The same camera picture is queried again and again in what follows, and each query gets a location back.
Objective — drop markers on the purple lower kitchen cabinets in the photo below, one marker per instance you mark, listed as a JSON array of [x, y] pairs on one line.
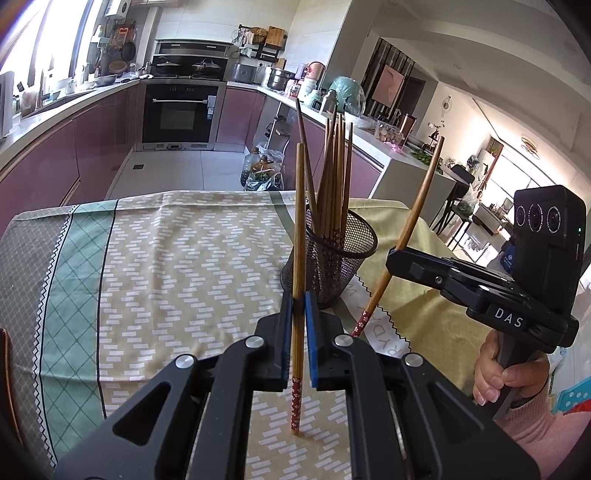
[[55, 157]]

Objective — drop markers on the dark dining chair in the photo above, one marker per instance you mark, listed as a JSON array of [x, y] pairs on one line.
[[457, 184]]

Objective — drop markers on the black lidded pot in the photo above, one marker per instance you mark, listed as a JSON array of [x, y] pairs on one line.
[[205, 68], [166, 67]]

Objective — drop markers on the person's right forearm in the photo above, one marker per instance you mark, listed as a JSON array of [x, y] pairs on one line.
[[540, 438]]

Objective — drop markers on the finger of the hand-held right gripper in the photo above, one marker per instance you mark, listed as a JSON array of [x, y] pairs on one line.
[[425, 270]]

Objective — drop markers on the dark brown chopstick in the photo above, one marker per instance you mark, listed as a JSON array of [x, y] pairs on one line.
[[304, 147]]

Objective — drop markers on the white kitchen island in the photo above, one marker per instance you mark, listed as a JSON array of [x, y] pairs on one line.
[[415, 184]]

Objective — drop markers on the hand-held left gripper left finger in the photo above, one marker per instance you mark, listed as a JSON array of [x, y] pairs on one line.
[[286, 332]]

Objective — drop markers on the range hood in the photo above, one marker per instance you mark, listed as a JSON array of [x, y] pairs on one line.
[[191, 48]]

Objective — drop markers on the silver box appliance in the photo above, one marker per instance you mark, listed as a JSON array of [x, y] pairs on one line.
[[244, 73]]

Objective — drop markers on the person's right hand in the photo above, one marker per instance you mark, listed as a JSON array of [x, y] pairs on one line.
[[488, 369]]

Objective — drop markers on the patterned green beige tablecloth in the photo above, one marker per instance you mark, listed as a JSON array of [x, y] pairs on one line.
[[161, 258]]

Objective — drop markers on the cooking oil bottle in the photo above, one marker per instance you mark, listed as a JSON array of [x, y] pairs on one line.
[[262, 170]]

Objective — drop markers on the floral-tipped wooden chopstick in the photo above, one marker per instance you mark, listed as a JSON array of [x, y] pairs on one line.
[[299, 221], [425, 184]]

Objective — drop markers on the wall rack with cutting boards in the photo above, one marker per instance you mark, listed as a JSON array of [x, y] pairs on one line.
[[263, 44]]

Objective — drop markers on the black mesh basket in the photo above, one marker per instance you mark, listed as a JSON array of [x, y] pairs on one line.
[[344, 270]]

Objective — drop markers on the silver microwave oven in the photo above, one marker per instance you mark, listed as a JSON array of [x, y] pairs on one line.
[[5, 104]]

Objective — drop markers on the stainless steel pot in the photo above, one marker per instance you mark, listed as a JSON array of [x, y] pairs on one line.
[[280, 79]]

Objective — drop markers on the window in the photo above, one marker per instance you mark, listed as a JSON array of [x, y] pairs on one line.
[[41, 32]]

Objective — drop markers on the round ceiling lamp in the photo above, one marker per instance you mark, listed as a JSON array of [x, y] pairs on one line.
[[531, 145]]

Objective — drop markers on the blue perforated plastic item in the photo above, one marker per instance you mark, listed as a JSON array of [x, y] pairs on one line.
[[568, 399]]

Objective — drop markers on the pink kitchen appliance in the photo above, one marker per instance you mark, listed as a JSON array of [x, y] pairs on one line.
[[316, 71]]

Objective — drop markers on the yellow cloth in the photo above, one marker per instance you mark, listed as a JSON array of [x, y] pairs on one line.
[[429, 318]]

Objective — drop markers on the copper cup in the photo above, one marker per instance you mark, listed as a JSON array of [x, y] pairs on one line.
[[408, 125]]

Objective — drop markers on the black built-in oven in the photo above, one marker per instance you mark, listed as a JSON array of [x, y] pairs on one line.
[[180, 115]]

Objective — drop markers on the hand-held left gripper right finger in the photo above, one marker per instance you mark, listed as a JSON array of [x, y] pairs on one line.
[[314, 341]]

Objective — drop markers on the bunch of wooden chopsticks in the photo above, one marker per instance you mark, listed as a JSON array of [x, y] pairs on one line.
[[339, 184]]

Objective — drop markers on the hanging frying pan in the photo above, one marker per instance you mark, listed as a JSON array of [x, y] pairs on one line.
[[129, 51]]

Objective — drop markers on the steel thermos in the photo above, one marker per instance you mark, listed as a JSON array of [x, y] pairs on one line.
[[328, 100]]

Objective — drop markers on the framed wall picture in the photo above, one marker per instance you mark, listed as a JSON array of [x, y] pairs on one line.
[[388, 85]]

